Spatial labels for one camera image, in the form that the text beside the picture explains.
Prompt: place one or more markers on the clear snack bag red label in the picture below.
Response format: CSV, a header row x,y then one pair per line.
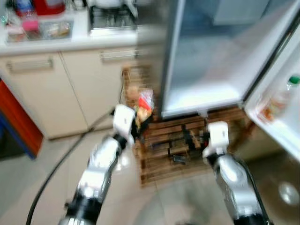
x,y
145,101

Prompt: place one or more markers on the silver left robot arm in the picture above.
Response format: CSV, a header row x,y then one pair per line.
x,y
101,164

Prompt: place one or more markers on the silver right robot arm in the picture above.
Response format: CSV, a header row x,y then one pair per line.
x,y
232,178

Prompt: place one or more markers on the silver fridge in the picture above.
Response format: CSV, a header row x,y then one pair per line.
x,y
201,89

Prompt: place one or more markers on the fridge door white inside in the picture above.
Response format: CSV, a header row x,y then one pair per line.
x,y
281,133

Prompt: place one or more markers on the wooden slat pallet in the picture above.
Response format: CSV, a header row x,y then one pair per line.
x,y
159,173

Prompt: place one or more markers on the clear bottle green cap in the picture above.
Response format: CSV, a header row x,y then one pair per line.
x,y
280,99

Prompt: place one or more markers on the beige kitchen counter cabinet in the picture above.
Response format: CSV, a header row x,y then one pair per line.
x,y
51,103

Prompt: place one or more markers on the steel gas stove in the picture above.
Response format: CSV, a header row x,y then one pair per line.
x,y
112,21

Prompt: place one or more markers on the orange panel blue edge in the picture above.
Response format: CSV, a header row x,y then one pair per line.
x,y
18,119

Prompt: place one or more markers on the white pot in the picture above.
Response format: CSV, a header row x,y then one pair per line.
x,y
110,3

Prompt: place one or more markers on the clear plastic tray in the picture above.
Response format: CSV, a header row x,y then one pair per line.
x,y
56,29

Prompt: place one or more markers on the red container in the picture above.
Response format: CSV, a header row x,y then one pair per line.
x,y
48,6

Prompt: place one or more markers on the pink bottle blue cap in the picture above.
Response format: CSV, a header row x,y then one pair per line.
x,y
29,21

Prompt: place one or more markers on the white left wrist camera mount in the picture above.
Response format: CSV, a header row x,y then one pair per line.
x,y
123,119

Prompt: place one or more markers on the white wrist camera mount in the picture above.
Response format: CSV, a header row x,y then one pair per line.
x,y
218,136
123,119

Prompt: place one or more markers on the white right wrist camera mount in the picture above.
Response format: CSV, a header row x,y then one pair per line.
x,y
218,136

